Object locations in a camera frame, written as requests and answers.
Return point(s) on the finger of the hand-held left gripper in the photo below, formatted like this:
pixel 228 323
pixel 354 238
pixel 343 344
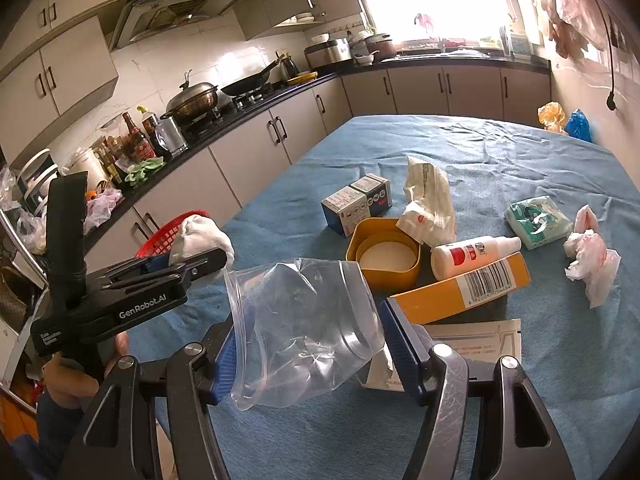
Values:
pixel 195 267
pixel 127 267

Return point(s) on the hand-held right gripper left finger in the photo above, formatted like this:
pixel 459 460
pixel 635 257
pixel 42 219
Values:
pixel 226 365

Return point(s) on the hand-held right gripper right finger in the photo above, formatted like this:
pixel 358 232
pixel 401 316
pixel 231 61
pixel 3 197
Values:
pixel 396 342

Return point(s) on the red plastic basket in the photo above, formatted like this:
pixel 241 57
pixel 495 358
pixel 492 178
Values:
pixel 160 242

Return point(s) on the orange cardboard box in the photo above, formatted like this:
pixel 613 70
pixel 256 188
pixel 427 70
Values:
pixel 450 300

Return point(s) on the clear plastic zip bag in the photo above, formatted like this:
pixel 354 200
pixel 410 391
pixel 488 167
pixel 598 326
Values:
pixel 300 330

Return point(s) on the person's left hand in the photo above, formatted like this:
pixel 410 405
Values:
pixel 65 391

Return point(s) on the pinkish plastic bag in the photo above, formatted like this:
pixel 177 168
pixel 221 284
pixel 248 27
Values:
pixel 102 207

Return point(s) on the white flat carton box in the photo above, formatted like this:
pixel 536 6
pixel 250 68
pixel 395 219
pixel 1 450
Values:
pixel 475 350

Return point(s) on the white bottle red label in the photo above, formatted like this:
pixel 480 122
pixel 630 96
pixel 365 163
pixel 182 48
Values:
pixel 450 260

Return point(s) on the green rag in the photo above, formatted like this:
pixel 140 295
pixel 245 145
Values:
pixel 142 169

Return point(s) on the cluster of seasoning bottles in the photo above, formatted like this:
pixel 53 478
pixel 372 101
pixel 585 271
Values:
pixel 112 160

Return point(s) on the yellow plastic container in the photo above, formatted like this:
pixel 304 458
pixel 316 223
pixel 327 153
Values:
pixel 360 240

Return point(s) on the white electric cooker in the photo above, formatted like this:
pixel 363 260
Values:
pixel 85 167

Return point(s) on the dark sauce bottle red label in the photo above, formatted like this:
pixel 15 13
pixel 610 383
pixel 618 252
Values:
pixel 140 145

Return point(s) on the beige base cabinet run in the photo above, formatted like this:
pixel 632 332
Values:
pixel 240 150
pixel 450 90

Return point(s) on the white kitchen appliance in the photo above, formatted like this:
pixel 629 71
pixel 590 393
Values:
pixel 35 177

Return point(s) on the blue white cardboard box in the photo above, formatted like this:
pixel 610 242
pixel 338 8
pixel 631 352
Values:
pixel 345 210

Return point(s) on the sauce bottle yellow cap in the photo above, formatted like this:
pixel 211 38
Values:
pixel 149 122

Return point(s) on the crumpled white paper bag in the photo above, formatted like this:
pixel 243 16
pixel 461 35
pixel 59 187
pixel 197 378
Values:
pixel 430 195

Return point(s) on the steel wok with lid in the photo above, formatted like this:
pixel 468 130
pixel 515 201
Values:
pixel 192 97

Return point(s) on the black gas stove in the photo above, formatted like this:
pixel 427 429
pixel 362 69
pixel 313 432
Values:
pixel 252 97

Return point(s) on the green tissue packet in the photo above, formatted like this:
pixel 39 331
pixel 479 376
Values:
pixel 535 220

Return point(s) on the black frying pan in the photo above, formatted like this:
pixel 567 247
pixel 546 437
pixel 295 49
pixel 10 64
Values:
pixel 245 85

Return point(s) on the black kitchen countertop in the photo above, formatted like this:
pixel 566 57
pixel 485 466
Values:
pixel 295 89

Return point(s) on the blue tablecloth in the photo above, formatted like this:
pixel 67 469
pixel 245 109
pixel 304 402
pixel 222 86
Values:
pixel 500 160

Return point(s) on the yellow plate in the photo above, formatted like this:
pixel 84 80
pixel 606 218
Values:
pixel 301 78

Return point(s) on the dark electric kettle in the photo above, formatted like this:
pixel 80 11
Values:
pixel 289 66

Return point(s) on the small crumpled pink white tissue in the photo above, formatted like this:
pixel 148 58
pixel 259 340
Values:
pixel 586 220

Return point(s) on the steel rice cooker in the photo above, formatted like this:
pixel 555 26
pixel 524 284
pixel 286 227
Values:
pixel 327 55

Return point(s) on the white bowl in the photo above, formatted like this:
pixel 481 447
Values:
pixel 320 38

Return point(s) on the steel range hood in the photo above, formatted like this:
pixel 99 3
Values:
pixel 175 5

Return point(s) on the yellow plastic bag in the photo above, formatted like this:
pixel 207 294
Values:
pixel 552 116

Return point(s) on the grey lidded pot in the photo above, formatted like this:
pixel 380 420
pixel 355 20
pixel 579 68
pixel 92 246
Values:
pixel 361 44

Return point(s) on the blue plastic bag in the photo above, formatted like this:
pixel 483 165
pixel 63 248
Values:
pixel 580 125

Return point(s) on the brown clay pot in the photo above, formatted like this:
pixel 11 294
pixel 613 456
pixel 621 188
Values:
pixel 382 49

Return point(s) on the white cutting board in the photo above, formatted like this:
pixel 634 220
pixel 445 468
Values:
pixel 529 15

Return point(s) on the bunch of hanging plastic bags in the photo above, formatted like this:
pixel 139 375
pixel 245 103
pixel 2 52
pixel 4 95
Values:
pixel 570 5

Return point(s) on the open beige wall cabinet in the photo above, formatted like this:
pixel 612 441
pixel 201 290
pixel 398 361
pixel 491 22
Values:
pixel 280 0

